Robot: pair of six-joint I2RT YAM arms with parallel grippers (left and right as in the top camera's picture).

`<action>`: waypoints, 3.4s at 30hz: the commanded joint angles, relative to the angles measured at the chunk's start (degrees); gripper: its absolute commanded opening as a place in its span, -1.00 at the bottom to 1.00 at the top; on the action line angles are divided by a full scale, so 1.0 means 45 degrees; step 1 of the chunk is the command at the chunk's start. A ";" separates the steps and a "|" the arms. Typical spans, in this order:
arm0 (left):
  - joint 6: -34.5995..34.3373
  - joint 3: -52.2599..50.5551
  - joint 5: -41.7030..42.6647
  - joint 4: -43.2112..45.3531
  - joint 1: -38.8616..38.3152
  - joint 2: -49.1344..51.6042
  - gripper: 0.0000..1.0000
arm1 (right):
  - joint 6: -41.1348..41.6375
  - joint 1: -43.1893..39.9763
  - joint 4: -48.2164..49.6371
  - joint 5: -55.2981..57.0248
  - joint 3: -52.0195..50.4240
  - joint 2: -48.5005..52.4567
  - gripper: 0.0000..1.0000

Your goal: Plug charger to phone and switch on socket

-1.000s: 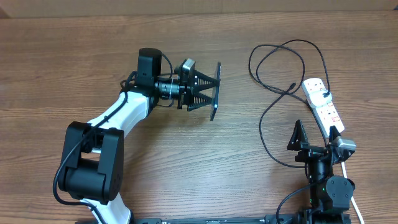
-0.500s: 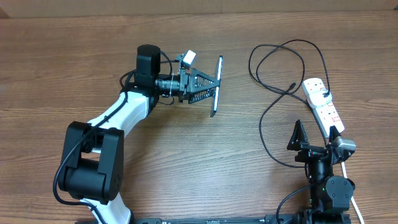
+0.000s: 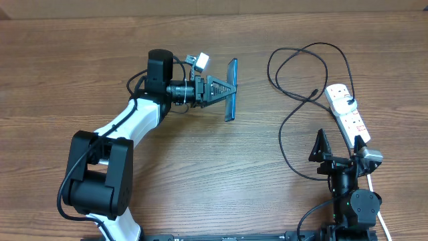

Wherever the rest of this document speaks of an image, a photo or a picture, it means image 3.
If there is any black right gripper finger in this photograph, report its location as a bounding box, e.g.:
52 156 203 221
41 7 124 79
354 135 366 155
308 129 332 163

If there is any Samsung Galaxy smartphone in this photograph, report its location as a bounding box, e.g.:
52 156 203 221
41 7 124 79
225 58 238 122

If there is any black USB charging cable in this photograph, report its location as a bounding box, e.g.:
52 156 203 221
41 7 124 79
266 42 357 182

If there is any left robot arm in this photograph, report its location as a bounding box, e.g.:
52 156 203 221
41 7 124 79
56 49 238 240

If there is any white charger plug adapter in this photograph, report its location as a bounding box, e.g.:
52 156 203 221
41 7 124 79
330 96 358 116

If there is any white power strip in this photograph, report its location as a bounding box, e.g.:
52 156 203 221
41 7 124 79
325 84 370 148

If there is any cardboard backdrop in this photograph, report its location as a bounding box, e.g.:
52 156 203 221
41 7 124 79
1 0 427 20

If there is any white power strip cord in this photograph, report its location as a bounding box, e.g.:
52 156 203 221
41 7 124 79
366 173 393 241

